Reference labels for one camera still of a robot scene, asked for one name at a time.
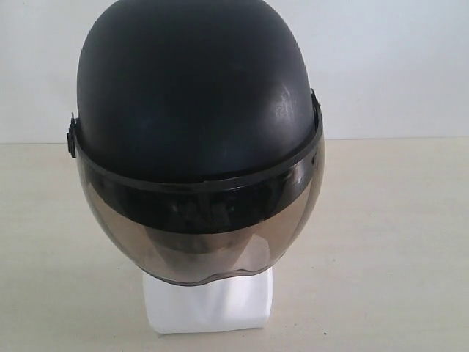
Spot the black helmet with tinted visor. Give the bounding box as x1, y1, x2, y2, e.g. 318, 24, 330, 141
67, 1, 325, 286

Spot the white mannequin head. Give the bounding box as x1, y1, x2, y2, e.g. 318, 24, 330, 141
142, 268, 273, 334

